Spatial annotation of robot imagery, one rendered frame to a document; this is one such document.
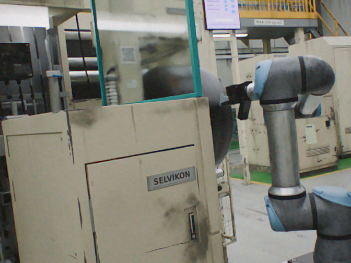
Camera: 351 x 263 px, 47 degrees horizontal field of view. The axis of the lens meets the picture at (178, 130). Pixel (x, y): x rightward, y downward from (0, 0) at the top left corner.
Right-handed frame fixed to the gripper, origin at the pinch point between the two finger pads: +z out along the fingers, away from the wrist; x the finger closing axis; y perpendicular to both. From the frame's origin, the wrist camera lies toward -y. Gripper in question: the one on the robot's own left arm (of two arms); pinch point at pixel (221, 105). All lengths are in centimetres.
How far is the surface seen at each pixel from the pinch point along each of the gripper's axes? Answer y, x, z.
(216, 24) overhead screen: 141, -278, 274
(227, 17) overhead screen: 150, -299, 269
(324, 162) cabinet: -89, -427, 244
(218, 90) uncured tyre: 7.6, -2.9, 2.8
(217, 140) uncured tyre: -15.4, 2.7, 3.8
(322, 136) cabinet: -49, -427, 240
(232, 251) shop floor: -113, -97, 123
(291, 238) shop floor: -116, -151, 104
